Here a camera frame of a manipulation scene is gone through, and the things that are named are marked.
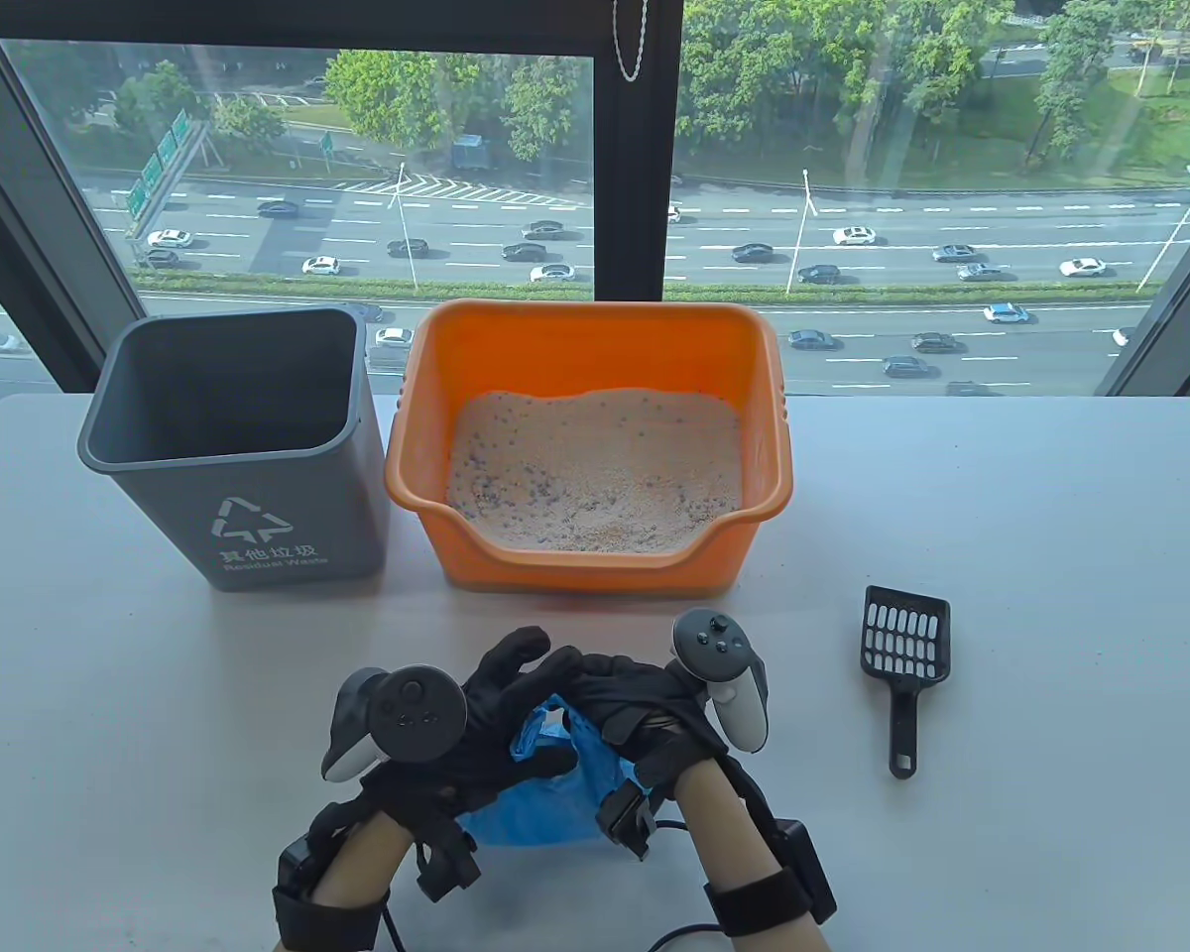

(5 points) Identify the person's right hand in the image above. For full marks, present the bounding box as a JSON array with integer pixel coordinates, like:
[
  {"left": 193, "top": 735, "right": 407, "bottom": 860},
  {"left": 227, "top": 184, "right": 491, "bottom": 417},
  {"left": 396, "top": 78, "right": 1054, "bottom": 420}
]
[{"left": 545, "top": 653, "right": 730, "bottom": 804}]

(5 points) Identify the person's left hand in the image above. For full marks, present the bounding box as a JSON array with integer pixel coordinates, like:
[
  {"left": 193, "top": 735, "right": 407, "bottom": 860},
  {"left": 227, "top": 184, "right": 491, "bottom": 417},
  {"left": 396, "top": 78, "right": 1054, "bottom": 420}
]
[{"left": 362, "top": 626, "right": 583, "bottom": 844}]

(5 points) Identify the blue plastic bag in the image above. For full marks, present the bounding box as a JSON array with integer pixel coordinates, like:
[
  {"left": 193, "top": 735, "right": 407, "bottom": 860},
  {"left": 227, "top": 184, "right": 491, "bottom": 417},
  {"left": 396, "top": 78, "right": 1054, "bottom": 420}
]
[{"left": 456, "top": 694, "right": 646, "bottom": 847}]

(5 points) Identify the sandy cat litter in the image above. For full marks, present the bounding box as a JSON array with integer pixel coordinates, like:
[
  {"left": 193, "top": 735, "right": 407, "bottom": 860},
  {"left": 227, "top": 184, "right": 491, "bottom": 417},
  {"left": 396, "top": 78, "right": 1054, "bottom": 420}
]
[{"left": 448, "top": 389, "right": 745, "bottom": 553}]

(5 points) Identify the black slotted litter scoop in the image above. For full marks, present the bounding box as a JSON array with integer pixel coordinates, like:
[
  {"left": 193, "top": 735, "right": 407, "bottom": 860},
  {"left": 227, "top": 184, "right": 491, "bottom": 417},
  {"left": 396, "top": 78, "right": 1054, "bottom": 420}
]
[{"left": 861, "top": 585, "right": 951, "bottom": 779}]

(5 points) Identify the person's left forearm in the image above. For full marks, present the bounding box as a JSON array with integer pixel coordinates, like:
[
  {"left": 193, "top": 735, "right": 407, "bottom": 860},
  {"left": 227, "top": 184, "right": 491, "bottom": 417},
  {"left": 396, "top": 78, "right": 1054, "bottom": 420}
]
[{"left": 307, "top": 811, "right": 417, "bottom": 908}]

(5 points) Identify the person's right forearm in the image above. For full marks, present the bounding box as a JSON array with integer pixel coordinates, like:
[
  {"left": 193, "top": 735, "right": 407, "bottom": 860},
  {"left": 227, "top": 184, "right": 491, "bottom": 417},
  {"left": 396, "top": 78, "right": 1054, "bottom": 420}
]
[{"left": 672, "top": 759, "right": 832, "bottom": 952}]

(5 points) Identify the orange plastic litter box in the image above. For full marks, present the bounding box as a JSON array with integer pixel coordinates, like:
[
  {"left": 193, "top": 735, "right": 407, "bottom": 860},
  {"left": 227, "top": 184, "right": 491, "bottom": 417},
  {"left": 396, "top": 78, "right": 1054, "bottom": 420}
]
[{"left": 385, "top": 299, "right": 794, "bottom": 594}]

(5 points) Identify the black white left controller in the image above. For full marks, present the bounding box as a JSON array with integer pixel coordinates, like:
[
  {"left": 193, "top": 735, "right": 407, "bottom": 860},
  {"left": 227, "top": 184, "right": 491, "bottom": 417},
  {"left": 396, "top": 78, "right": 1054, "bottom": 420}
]
[{"left": 321, "top": 666, "right": 469, "bottom": 784}]

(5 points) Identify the black white controller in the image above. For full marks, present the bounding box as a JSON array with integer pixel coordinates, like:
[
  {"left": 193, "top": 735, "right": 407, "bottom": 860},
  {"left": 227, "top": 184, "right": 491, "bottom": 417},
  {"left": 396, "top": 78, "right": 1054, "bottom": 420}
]
[
  {"left": 672, "top": 608, "right": 770, "bottom": 752},
  {"left": 321, "top": 666, "right": 469, "bottom": 784}
]

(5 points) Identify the black white right controller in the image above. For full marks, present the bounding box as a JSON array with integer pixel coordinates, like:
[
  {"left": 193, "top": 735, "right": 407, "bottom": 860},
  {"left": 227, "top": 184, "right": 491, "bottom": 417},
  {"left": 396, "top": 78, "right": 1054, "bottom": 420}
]
[{"left": 672, "top": 608, "right": 770, "bottom": 752}]

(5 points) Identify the gray plastic trash bin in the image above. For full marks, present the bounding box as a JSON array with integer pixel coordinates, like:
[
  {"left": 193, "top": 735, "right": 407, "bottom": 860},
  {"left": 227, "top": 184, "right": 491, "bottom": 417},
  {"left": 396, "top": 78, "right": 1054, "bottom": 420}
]
[{"left": 77, "top": 306, "right": 390, "bottom": 593}]

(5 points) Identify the white street lamp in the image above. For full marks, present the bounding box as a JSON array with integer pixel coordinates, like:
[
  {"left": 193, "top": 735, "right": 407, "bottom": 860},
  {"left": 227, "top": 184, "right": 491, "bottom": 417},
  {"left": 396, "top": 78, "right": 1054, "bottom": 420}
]
[
  {"left": 785, "top": 169, "right": 819, "bottom": 297},
  {"left": 1137, "top": 164, "right": 1190, "bottom": 294},
  {"left": 387, "top": 164, "right": 419, "bottom": 294}
]

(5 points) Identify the green road sign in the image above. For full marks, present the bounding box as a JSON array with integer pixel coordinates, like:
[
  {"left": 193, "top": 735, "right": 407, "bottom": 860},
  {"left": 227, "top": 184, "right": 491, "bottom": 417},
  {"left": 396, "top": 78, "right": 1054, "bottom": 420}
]
[{"left": 124, "top": 109, "right": 209, "bottom": 239}]

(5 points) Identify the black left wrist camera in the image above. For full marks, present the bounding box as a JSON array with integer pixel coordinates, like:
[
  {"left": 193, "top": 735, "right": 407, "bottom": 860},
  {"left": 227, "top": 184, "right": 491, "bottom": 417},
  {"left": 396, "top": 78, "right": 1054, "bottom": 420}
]
[{"left": 415, "top": 828, "right": 482, "bottom": 903}]

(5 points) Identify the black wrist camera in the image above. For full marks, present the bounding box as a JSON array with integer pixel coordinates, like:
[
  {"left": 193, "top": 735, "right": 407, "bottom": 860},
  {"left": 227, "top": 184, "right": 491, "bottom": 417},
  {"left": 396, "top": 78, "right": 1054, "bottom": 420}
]
[
  {"left": 415, "top": 828, "right": 482, "bottom": 903},
  {"left": 769, "top": 818, "right": 839, "bottom": 923}
]

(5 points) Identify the black right wrist strap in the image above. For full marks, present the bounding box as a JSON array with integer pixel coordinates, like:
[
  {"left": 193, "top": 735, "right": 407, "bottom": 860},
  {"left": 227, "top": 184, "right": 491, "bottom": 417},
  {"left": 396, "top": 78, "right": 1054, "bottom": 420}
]
[{"left": 704, "top": 868, "right": 816, "bottom": 938}]

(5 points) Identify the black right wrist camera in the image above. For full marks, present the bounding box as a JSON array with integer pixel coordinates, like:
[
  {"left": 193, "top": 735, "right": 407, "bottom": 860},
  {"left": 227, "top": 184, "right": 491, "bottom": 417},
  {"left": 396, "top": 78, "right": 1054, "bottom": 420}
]
[{"left": 769, "top": 818, "right": 839, "bottom": 923}]

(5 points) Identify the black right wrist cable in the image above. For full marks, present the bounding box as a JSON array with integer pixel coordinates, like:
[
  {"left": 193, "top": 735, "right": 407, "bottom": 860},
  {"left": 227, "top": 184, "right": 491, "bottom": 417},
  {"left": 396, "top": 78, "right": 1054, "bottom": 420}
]
[{"left": 650, "top": 818, "right": 730, "bottom": 952}]

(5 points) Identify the metal bead chain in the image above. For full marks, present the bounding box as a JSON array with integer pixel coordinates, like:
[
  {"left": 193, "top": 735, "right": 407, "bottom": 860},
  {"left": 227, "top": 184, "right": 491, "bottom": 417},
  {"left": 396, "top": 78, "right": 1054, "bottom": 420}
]
[{"left": 613, "top": 0, "right": 648, "bottom": 82}]

